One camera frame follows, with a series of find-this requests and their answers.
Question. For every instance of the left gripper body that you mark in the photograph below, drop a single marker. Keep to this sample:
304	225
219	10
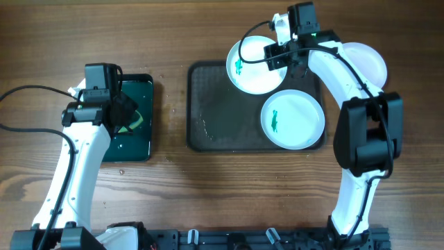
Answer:
124	109

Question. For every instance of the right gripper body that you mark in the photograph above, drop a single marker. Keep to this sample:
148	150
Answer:
277	56

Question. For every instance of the green yellow sponge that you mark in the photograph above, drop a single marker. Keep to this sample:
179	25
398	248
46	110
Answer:
136	120

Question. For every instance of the white plate top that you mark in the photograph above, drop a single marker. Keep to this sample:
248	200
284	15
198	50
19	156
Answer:
253	78

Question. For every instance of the white plate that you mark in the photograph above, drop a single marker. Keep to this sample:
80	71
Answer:
292	119
369	62
253	78

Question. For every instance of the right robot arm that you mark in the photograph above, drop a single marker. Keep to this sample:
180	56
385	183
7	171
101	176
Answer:
368	135

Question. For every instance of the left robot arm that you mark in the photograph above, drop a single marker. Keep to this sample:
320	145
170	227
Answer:
100	110

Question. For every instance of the black serving tray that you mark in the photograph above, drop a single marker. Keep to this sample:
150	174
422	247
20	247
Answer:
223	119

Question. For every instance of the black water basin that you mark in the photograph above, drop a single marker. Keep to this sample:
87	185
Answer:
135	147

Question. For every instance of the black mounting rail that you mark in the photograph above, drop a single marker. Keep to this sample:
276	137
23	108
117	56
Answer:
243	239

